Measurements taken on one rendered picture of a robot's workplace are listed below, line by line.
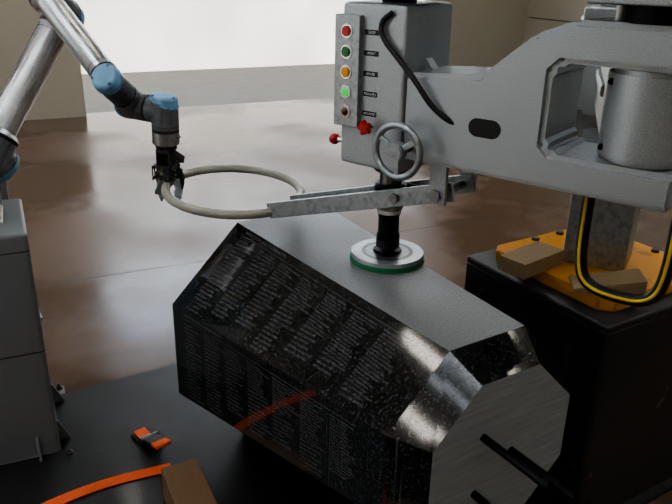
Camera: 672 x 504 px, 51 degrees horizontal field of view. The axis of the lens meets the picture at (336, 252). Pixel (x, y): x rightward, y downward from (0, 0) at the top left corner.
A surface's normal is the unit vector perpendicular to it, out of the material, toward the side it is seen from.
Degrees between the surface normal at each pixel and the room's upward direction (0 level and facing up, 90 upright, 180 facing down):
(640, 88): 90
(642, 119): 90
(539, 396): 90
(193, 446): 0
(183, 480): 0
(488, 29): 90
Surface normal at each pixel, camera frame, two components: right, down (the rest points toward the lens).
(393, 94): -0.62, 0.29
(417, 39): 0.78, 0.25
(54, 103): 0.42, 0.35
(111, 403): 0.02, -0.93
